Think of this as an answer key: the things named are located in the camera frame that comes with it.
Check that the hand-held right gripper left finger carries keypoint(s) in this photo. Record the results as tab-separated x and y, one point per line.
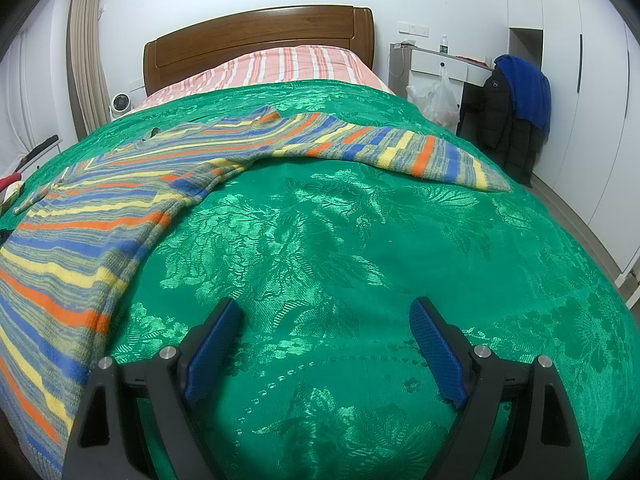
215	355

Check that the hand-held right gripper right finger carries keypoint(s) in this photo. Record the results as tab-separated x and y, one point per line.
440	355

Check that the striped knit sweater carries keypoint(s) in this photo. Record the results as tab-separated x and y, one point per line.
100	220

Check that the green floral bedspread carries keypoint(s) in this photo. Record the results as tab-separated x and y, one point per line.
325	240

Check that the black puffer jacket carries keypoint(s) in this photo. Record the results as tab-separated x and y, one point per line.
500	120

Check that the white plastic bag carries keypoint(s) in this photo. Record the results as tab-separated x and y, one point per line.
437	102

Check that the striped pillow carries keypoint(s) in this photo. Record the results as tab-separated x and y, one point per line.
11	199

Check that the small white fan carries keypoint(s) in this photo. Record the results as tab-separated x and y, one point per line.
121	105

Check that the red knit garment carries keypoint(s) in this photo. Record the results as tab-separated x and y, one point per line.
10	182

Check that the dark cloth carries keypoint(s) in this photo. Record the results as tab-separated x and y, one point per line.
40	150

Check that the blue garment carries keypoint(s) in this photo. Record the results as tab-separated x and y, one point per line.
527	90

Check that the white wardrobe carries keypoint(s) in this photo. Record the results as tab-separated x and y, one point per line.
590	110

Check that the red flat object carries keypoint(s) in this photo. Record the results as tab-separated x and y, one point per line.
477	63

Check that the white desk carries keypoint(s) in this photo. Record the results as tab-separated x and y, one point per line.
430	60

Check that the pink striped quilt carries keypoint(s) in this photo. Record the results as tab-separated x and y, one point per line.
300	62

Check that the clear water bottle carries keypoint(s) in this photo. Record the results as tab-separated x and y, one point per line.
443	46

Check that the beige curtain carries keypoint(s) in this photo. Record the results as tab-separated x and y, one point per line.
87	60

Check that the white sheer curtain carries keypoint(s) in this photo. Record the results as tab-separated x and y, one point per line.
35	85

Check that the wooden headboard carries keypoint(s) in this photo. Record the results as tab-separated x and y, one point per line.
250	30

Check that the white wall socket panel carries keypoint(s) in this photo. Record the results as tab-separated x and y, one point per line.
414	29

